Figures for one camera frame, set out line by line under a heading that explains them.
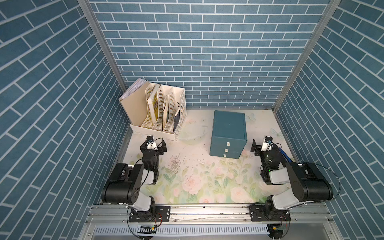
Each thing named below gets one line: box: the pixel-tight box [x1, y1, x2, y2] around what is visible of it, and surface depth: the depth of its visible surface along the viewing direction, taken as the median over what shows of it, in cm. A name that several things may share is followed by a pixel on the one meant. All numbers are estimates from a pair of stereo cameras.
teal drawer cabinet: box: [209, 110, 248, 159], surface depth 86 cm
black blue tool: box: [278, 147, 293, 163], surface depth 96 cm
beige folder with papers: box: [118, 78, 150, 127], surface depth 93 cm
